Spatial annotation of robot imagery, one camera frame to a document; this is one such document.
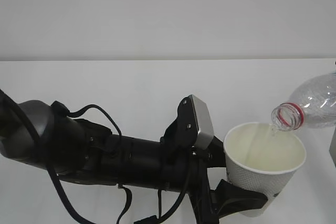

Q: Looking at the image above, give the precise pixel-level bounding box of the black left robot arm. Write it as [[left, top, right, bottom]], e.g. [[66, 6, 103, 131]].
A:
[[1, 93, 267, 223]]

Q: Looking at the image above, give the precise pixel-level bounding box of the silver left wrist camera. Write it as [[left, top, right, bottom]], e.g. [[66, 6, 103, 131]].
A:
[[191, 94, 214, 150]]

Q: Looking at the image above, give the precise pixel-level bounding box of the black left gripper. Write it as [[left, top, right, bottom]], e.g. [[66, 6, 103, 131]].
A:
[[160, 97, 268, 223]]

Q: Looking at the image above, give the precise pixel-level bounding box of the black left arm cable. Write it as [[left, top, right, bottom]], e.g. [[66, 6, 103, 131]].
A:
[[0, 89, 211, 224]]

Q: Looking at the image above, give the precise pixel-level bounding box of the clear water bottle red label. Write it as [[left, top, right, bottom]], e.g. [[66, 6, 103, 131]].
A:
[[271, 72, 335, 132]]

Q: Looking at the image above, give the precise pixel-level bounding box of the white paper cup green print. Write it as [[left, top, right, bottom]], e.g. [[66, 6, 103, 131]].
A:
[[223, 122, 307, 215]]

